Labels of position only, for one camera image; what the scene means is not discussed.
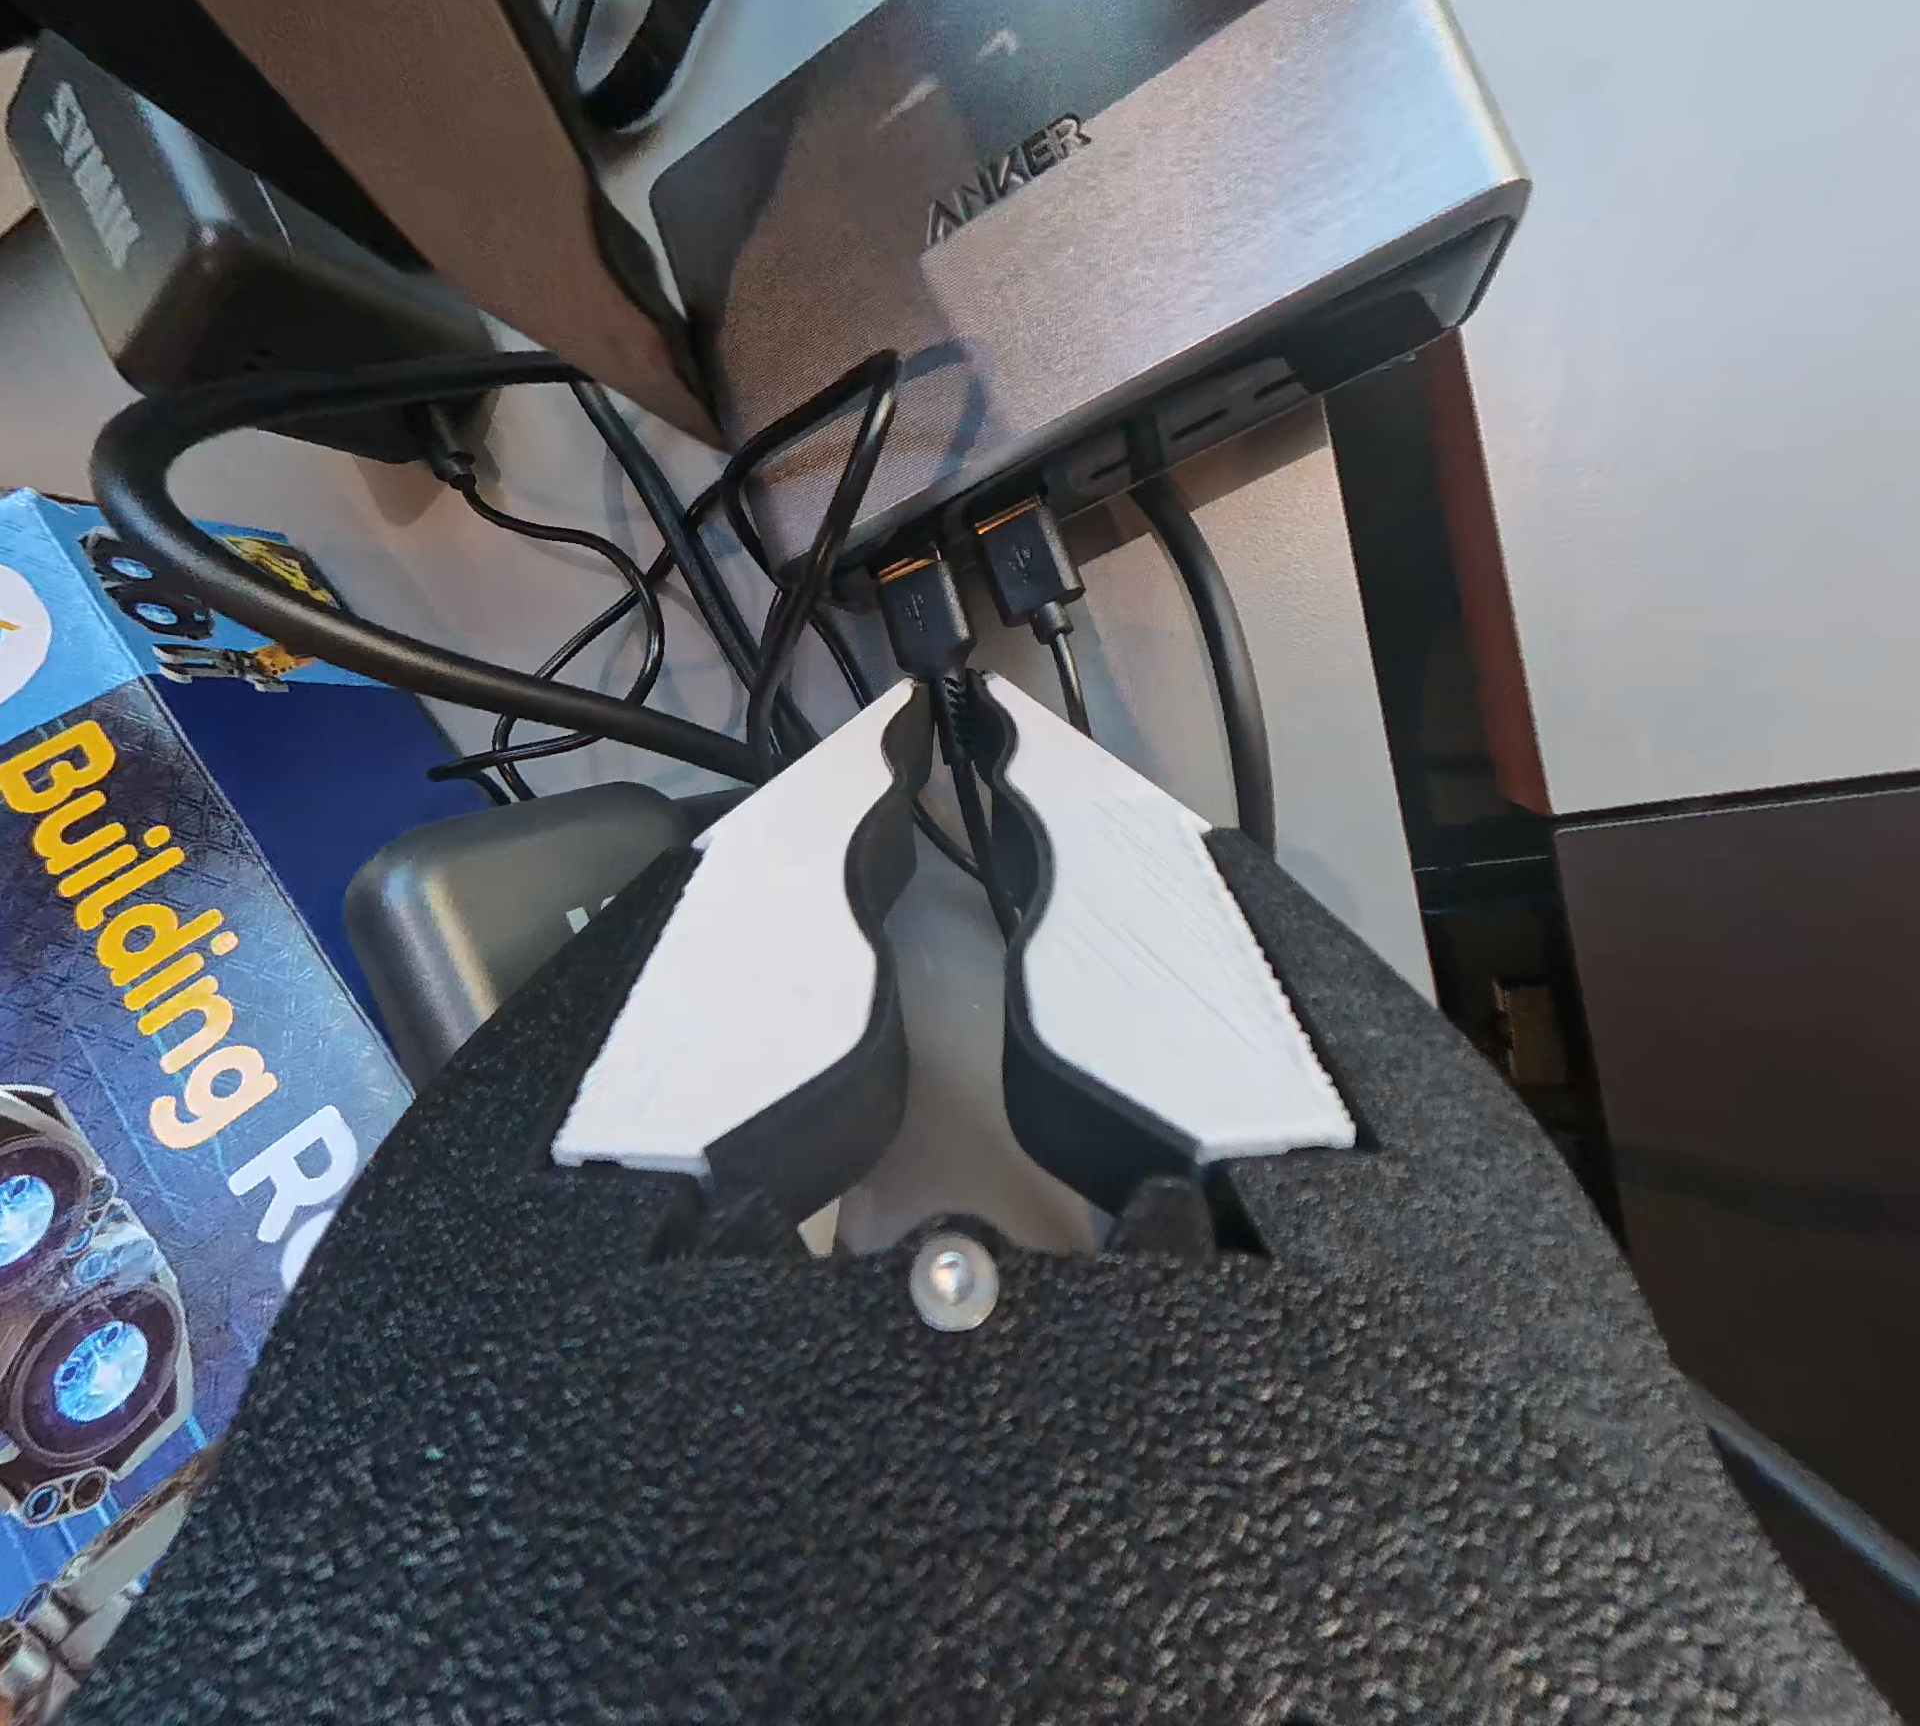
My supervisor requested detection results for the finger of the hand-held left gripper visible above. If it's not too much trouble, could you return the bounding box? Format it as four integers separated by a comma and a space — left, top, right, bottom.
46, 0, 725, 437

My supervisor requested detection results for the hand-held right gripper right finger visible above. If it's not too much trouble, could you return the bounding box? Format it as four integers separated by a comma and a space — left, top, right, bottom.
965, 669, 1363, 1161

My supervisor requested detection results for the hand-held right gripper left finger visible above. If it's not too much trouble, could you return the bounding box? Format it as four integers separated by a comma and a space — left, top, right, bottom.
553, 680, 920, 1176

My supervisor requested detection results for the black USB cable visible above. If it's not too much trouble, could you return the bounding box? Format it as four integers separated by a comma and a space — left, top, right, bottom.
875, 550, 1042, 963
972, 498, 1092, 745

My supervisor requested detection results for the grey charging hub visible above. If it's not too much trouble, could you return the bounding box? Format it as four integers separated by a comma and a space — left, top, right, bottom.
647, 0, 1535, 605

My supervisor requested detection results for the black power adapter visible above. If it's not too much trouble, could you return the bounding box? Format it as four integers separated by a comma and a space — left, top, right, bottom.
5, 30, 508, 470

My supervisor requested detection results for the black charger block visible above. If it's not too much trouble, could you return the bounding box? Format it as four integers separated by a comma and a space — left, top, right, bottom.
341, 781, 725, 1060

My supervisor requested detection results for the blue toy box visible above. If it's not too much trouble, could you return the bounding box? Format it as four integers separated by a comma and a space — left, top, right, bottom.
0, 487, 498, 1726

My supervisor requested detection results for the black tablet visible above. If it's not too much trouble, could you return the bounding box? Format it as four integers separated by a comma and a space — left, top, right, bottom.
1554, 774, 1920, 1608

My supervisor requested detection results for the thin black adapter cable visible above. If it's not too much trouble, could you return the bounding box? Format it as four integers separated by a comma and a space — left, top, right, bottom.
423, 399, 673, 805

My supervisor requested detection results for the thick black power cable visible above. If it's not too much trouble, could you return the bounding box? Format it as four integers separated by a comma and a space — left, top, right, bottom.
89, 351, 903, 781

